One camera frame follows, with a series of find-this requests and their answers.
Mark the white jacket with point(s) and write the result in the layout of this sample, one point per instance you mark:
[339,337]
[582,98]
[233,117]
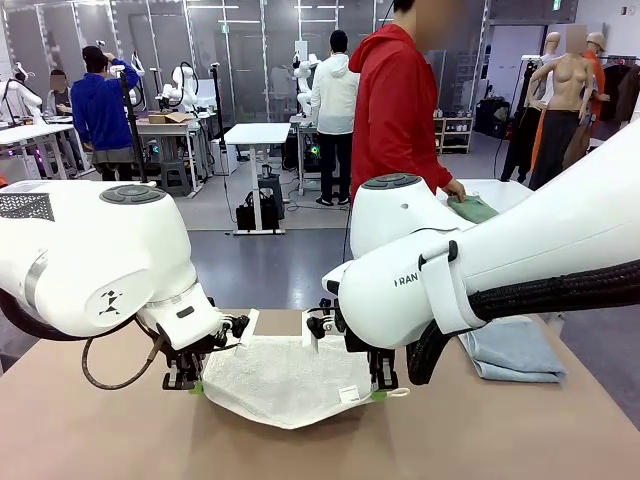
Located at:
[332,90]

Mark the white towel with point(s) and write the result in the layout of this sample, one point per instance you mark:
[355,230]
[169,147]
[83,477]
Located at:
[290,385]

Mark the black pole stand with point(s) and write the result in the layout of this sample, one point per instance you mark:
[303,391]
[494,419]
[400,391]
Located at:
[217,100]

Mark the white lab robot arm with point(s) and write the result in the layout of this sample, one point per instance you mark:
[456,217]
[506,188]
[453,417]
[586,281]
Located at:
[20,95]
[182,85]
[305,85]

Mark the black bags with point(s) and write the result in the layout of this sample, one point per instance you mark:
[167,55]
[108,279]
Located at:
[247,215]

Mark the person's right hand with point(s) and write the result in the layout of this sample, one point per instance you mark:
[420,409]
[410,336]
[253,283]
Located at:
[455,192]

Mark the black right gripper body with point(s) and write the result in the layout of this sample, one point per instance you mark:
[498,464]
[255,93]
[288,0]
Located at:
[384,361]

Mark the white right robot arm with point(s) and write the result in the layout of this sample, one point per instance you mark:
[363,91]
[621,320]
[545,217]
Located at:
[525,240]

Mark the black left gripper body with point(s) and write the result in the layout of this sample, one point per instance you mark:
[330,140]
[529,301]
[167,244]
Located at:
[185,360]

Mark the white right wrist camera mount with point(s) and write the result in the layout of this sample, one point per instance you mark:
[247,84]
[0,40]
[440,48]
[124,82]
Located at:
[310,340]

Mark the beige mannequin with black trousers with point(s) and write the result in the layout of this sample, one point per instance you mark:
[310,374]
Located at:
[567,80]

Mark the light blue towel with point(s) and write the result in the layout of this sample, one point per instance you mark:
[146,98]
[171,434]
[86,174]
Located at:
[520,355]

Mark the person's red-sleeved right forearm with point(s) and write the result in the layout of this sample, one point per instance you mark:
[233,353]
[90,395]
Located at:
[435,172]

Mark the green towel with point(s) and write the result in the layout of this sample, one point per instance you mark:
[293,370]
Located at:
[475,210]

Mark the grey stool beside desk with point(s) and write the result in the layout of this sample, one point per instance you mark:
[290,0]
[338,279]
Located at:
[272,192]

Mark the person in red jacket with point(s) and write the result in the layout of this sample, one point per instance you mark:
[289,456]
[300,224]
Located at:
[395,110]

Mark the long white work table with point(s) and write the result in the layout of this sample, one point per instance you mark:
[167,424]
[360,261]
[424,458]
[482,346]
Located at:
[160,127]

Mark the open cardboard box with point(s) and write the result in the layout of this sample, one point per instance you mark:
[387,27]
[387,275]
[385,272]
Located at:
[170,118]

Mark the grey plastic step stool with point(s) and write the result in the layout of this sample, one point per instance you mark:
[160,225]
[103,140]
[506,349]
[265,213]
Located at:
[175,172]

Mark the white cabinet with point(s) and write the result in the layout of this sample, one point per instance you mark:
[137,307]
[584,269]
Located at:
[225,157]

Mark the mannequin with orange clothes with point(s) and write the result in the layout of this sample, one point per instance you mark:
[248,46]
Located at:
[595,42]

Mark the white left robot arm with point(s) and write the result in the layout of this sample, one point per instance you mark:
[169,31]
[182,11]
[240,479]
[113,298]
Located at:
[100,250]

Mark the black tripod stand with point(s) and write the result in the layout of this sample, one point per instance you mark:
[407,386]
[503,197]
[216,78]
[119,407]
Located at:
[135,140]

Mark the dark garments on rack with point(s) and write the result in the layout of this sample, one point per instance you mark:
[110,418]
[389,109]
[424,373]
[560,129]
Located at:
[625,90]

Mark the seated lab worker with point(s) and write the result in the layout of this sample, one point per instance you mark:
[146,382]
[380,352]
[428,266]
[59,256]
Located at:
[60,100]

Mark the white standing desk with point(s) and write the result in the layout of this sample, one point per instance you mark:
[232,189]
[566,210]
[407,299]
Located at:
[257,132]

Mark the pale mannequin with dark clothes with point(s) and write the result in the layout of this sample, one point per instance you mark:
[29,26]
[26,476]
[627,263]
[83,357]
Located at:
[552,45]

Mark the blue jacket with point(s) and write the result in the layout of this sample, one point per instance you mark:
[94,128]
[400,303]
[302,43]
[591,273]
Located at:
[100,110]

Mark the black-haired lab worker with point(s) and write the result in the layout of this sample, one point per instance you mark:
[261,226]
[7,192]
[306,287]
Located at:
[332,90]
[100,115]

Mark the white shoe rack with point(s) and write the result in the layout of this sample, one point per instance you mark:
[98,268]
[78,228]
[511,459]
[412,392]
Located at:
[457,135]

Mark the white robot desk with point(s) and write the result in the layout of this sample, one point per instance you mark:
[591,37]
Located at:
[302,150]

